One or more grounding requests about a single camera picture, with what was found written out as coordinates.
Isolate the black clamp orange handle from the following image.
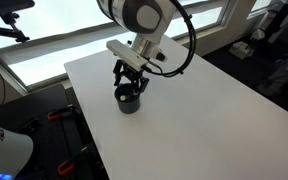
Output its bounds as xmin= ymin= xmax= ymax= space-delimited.
xmin=47 ymin=104 xmax=77 ymax=122
xmin=57 ymin=143 xmax=97 ymax=177

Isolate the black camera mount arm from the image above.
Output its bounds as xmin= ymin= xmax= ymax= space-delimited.
xmin=0 ymin=0 xmax=37 ymax=44

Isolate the white floor device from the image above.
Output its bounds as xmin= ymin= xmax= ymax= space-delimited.
xmin=229 ymin=28 xmax=268 ymax=61

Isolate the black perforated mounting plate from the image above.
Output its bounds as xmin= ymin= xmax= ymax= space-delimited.
xmin=58 ymin=108 xmax=95 ymax=180

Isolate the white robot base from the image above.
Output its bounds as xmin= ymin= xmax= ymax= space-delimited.
xmin=0 ymin=119 xmax=35 ymax=180

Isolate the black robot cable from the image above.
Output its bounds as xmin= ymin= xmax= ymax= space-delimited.
xmin=143 ymin=0 xmax=198 ymax=78

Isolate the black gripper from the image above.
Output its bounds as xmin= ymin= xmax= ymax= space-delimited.
xmin=112 ymin=60 xmax=151 ymax=102

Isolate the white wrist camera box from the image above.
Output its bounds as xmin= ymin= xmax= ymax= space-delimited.
xmin=105 ymin=39 xmax=150 ymax=73

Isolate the dark teal enamel mug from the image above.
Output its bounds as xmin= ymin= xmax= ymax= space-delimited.
xmin=114 ymin=83 xmax=142 ymax=115

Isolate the black robot cart top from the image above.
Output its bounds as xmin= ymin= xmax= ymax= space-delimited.
xmin=0 ymin=83 xmax=110 ymax=180

